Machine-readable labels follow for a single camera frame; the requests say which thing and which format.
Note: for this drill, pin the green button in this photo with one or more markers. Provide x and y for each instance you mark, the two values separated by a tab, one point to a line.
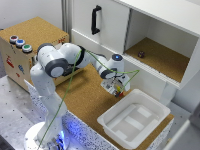
26	48

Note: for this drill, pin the purple block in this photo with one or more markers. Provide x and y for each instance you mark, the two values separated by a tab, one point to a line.
141	54

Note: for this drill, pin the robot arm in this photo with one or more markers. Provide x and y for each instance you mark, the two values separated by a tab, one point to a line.
43	83

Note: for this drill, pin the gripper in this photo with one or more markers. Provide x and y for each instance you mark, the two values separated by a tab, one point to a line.
108	84

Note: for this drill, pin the red button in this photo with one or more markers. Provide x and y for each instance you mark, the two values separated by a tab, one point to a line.
13	39

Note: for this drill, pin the white sliding door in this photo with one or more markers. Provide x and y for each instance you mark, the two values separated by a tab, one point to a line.
110	23

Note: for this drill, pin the blue button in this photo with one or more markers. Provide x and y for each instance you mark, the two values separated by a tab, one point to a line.
20	42

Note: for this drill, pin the white cabinet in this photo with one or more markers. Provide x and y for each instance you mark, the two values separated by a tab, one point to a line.
160	20

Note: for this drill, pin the yellow block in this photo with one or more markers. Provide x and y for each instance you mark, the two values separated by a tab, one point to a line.
117	88

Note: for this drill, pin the white plastic box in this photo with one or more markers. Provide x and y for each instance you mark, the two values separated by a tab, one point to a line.
133	120

